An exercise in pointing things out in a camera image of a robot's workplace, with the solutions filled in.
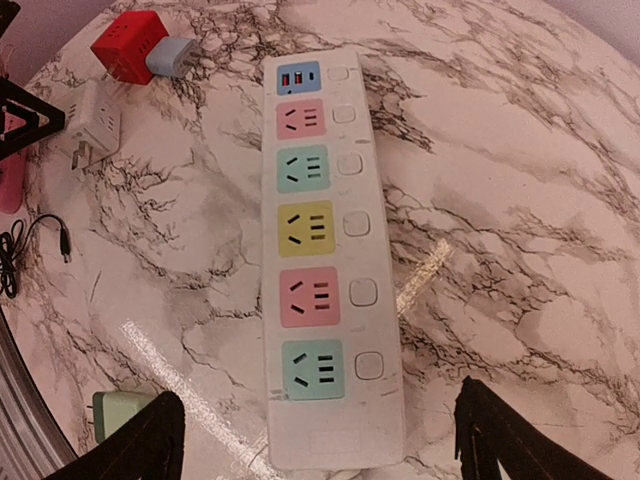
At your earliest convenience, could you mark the black power adapter with cable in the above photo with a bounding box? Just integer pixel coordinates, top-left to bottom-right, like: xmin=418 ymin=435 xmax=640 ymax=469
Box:
xmin=0 ymin=213 xmax=74 ymax=301

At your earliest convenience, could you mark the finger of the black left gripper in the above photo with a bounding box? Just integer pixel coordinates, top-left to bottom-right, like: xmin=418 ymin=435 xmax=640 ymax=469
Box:
xmin=1 ymin=77 xmax=66 ymax=161

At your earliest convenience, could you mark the light blue plug adapter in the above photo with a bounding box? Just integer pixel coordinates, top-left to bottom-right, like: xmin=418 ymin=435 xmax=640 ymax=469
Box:
xmin=145 ymin=36 xmax=199 ymax=79

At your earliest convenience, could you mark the white multicolour power strip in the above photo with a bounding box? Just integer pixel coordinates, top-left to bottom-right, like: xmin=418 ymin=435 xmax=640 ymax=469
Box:
xmin=261 ymin=48 xmax=405 ymax=471

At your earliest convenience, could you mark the red cube socket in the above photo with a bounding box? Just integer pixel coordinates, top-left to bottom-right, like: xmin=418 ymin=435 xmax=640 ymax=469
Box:
xmin=90 ymin=11 xmax=169 ymax=85

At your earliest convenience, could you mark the aluminium front rail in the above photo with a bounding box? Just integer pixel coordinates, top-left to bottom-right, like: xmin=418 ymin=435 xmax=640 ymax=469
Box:
xmin=0 ymin=318 xmax=77 ymax=479

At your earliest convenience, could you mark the white cube adapter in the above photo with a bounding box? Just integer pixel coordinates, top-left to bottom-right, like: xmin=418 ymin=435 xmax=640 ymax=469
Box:
xmin=50 ymin=80 xmax=122 ymax=171

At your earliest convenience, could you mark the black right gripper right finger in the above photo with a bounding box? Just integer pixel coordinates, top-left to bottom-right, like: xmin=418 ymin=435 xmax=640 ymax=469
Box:
xmin=454 ymin=377 xmax=608 ymax=480

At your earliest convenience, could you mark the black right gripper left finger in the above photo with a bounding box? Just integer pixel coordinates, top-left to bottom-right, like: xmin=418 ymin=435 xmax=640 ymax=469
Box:
xmin=48 ymin=391 xmax=185 ymax=480

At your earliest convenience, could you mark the pink triangular power strip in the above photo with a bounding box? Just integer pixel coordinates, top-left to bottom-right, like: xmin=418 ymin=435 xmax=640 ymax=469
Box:
xmin=0 ymin=107 xmax=29 ymax=215

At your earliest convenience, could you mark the green plug adapter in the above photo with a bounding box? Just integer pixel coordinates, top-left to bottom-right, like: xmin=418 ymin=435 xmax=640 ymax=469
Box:
xmin=90 ymin=391 xmax=155 ymax=444

